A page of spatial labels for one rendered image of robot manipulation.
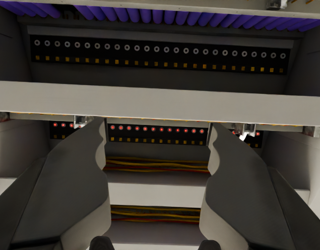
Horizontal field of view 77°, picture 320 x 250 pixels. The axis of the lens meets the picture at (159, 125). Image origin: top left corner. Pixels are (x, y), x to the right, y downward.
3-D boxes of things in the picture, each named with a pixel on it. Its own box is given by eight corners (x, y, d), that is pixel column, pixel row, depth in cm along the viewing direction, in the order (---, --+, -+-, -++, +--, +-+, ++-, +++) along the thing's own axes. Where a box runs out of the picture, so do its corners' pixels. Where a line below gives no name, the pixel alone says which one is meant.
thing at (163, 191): (-5, 178, 38) (1, 242, 40) (310, 190, 39) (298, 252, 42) (51, 147, 58) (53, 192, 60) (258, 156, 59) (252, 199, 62)
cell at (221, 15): (209, 16, 36) (220, 0, 30) (219, 16, 36) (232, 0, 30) (208, 26, 37) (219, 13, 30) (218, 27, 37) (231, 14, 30)
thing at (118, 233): (22, 240, 47) (26, 289, 49) (278, 248, 48) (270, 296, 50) (62, 195, 67) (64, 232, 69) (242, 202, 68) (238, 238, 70)
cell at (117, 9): (118, 10, 36) (110, -7, 30) (128, 11, 36) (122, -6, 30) (118, 21, 36) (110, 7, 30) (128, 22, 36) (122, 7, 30)
